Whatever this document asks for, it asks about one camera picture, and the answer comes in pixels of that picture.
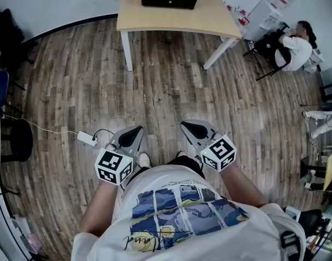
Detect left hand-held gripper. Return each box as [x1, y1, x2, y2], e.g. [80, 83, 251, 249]
[94, 126, 144, 186]

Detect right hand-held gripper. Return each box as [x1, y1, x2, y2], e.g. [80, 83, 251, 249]
[181, 120, 237, 172]

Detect person's right forearm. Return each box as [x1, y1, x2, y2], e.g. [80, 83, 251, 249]
[219, 164, 268, 209]

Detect person's left forearm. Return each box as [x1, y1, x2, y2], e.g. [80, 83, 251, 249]
[78, 178, 120, 238]

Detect person's left white shoe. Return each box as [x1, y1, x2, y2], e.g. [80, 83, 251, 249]
[138, 152, 152, 169]

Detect black shorts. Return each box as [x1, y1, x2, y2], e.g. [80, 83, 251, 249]
[125, 156, 206, 191]

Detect white power strip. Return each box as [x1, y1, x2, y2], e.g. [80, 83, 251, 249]
[77, 130, 98, 147]

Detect white printed t-shirt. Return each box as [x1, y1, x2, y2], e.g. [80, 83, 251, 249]
[71, 164, 307, 261]

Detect black folding chair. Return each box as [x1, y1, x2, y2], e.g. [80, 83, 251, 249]
[242, 23, 293, 82]

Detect black stool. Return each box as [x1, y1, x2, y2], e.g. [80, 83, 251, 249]
[0, 118, 34, 163]

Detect light wooden table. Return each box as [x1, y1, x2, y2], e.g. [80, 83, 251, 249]
[116, 0, 243, 72]

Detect white water dispenser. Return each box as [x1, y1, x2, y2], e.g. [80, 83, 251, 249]
[243, 0, 284, 42]

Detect black swivel chair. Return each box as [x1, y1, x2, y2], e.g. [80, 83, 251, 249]
[298, 209, 323, 237]

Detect black office chair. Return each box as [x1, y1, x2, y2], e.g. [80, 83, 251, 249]
[0, 8, 35, 65]

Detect black cable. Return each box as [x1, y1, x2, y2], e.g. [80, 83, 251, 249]
[93, 128, 115, 141]

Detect white cable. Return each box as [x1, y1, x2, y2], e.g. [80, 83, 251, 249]
[2, 114, 79, 135]

